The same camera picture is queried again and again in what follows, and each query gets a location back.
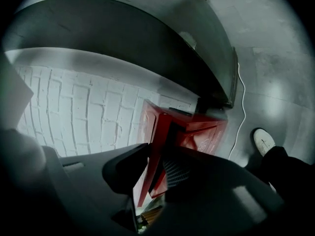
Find red fire extinguisher box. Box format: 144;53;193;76
136;99;173;207

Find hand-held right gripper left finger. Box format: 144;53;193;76
101;143;151;201

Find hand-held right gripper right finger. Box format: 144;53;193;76
162;146;285;219

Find white cable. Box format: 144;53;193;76
227;62;247;161

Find black counter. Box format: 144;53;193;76
1;0;240;109

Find person's white shoe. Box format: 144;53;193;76
253;128;277;157

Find red plastic box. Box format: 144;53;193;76
148;107;228;199

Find person's black clothing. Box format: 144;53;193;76
245;145;315;196

